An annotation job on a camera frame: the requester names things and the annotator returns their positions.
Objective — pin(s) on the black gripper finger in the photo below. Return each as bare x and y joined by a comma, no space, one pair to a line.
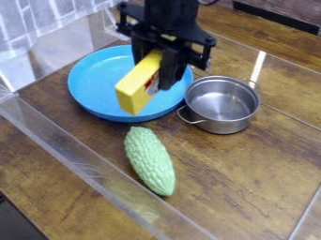
141,48
173,66

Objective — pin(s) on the blue round tray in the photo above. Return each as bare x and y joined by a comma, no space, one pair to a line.
92,84

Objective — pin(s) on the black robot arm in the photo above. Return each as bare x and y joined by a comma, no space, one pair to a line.
164,26

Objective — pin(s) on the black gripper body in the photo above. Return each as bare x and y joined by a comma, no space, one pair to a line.
168,24

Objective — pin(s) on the clear acrylic enclosure wall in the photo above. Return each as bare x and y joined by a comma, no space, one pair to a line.
161,219

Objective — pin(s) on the green bitter gourd toy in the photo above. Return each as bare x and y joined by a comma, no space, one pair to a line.
151,160

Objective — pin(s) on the yellow butter brick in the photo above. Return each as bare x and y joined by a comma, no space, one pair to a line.
138,86

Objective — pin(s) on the small steel pot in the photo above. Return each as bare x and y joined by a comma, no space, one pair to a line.
221,104

